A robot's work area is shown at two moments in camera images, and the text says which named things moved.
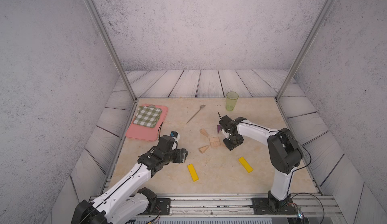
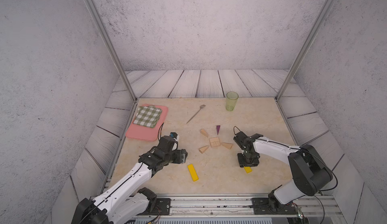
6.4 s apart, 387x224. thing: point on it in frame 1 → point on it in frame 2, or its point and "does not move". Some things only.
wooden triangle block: [203, 131] does not move
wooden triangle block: [202, 149] does not move
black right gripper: [229, 146] → [252, 163]
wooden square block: [214, 141] does not move
